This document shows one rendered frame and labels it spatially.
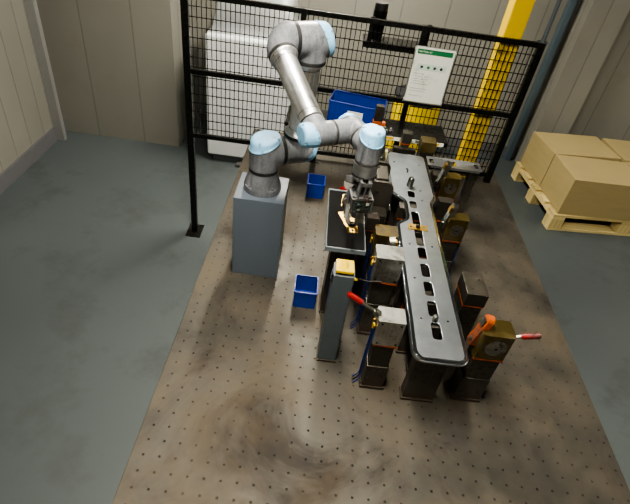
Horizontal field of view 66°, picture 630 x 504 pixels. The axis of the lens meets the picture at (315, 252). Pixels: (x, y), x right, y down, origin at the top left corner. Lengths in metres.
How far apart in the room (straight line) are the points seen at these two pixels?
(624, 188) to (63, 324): 4.06
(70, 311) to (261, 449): 1.75
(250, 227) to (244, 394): 0.67
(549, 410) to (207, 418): 1.24
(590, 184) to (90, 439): 3.78
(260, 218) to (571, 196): 2.94
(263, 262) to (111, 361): 1.09
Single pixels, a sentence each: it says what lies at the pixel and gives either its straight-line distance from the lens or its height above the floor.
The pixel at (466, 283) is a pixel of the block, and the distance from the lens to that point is 1.87.
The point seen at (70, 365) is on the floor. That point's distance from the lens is 2.85.
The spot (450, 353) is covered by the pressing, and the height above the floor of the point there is 1.00.
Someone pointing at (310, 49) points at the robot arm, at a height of 1.67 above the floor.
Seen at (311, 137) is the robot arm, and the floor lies 1.54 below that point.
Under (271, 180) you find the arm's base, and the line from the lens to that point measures 1.93.
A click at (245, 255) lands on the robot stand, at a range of 2.11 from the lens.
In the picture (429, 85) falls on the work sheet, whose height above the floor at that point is 1.25.
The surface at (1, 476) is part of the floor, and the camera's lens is 2.62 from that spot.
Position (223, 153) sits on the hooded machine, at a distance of 4.31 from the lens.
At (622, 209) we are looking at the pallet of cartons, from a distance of 4.63.
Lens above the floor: 2.19
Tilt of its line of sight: 40 degrees down
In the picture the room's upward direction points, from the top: 9 degrees clockwise
